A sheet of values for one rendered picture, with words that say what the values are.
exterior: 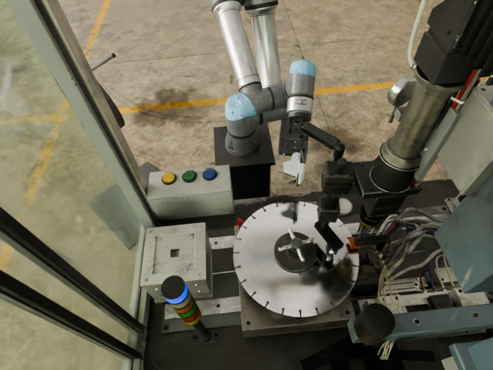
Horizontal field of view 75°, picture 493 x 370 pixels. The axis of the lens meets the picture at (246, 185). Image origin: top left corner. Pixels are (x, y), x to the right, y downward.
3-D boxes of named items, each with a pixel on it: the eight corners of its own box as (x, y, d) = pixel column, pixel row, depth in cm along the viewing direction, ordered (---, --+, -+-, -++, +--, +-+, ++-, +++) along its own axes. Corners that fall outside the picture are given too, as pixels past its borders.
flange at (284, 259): (324, 258, 83) (326, 253, 81) (290, 280, 80) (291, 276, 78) (298, 226, 89) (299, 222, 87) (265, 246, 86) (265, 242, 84)
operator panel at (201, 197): (158, 221, 116) (146, 197, 105) (161, 197, 123) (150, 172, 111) (235, 213, 117) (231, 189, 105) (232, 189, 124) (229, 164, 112)
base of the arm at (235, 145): (224, 133, 143) (221, 116, 135) (257, 130, 143) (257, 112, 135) (226, 158, 134) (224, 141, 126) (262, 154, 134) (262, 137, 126)
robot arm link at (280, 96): (263, 92, 107) (271, 81, 96) (294, 85, 109) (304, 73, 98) (270, 114, 107) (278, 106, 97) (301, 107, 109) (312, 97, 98)
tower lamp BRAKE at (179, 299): (163, 305, 60) (160, 300, 58) (165, 282, 63) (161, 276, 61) (188, 302, 60) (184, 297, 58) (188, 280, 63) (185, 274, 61)
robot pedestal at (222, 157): (216, 205, 210) (196, 117, 150) (276, 199, 210) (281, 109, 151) (218, 262, 185) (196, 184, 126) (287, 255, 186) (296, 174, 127)
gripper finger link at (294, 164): (281, 183, 86) (284, 156, 91) (304, 184, 85) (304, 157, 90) (282, 176, 83) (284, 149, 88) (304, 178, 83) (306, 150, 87)
